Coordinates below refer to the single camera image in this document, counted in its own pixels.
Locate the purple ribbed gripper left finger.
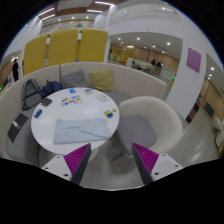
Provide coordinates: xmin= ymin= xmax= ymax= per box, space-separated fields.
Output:
xmin=42 ymin=143 xmax=91 ymax=185

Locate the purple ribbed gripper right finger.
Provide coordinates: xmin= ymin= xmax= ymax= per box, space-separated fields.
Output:
xmin=132 ymin=143 xmax=182 ymax=185

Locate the light blue folded towel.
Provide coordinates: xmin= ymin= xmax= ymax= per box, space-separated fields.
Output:
xmin=53 ymin=118 xmax=112 ymax=144

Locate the white armchair with grey cushion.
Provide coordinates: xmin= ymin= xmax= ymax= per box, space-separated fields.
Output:
xmin=116 ymin=96 xmax=183 ymax=157

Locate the blue yellow small toy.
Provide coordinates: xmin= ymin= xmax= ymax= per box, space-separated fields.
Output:
xmin=105 ymin=111 xmax=113 ymax=118

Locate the round white table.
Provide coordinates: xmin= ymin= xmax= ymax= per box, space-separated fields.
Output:
xmin=31 ymin=87 xmax=120 ymax=155

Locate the blue can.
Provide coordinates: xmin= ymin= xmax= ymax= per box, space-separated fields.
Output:
xmin=34 ymin=109 xmax=42 ymax=118

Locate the curved beige sofa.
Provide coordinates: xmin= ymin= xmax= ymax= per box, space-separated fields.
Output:
xmin=0 ymin=62 xmax=167 ymax=165

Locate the colourful sticker sheet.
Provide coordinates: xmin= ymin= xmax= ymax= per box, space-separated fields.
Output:
xmin=61 ymin=95 xmax=82 ymax=107

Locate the dark laptop on sofa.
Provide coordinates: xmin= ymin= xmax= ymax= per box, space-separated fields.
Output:
xmin=7 ymin=113 xmax=28 ymax=143

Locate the dark phone on table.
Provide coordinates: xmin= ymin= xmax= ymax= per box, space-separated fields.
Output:
xmin=41 ymin=98 xmax=52 ymax=107

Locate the white box on table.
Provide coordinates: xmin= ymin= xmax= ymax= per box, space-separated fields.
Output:
xmin=96 ymin=94 xmax=108 ymax=102

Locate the blue card packet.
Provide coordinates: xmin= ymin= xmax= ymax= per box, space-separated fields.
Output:
xmin=68 ymin=88 xmax=77 ymax=94

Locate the dark blue bag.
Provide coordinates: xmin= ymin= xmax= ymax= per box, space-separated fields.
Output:
xmin=42 ymin=81 xmax=62 ymax=96

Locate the grey mesh backpack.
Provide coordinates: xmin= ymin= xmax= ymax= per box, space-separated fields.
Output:
xmin=22 ymin=79 xmax=44 ymax=110

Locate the grey cushion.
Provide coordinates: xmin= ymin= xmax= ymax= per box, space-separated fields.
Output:
xmin=61 ymin=70 xmax=87 ymax=89

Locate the yellow-green cushion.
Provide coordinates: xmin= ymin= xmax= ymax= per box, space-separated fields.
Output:
xmin=90 ymin=70 xmax=114 ymax=91

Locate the person in dark clothes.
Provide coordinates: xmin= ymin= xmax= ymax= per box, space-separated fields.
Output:
xmin=12 ymin=58 xmax=19 ymax=82

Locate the left yellow acoustic panel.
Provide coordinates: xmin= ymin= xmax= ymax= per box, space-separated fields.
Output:
xmin=23 ymin=34 xmax=49 ymax=75

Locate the right yellow acoustic panel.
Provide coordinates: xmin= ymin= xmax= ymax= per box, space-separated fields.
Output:
xmin=79 ymin=29 xmax=108 ymax=62

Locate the pink wall poster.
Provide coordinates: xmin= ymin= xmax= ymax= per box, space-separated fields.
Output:
xmin=186 ymin=48 xmax=201 ymax=73

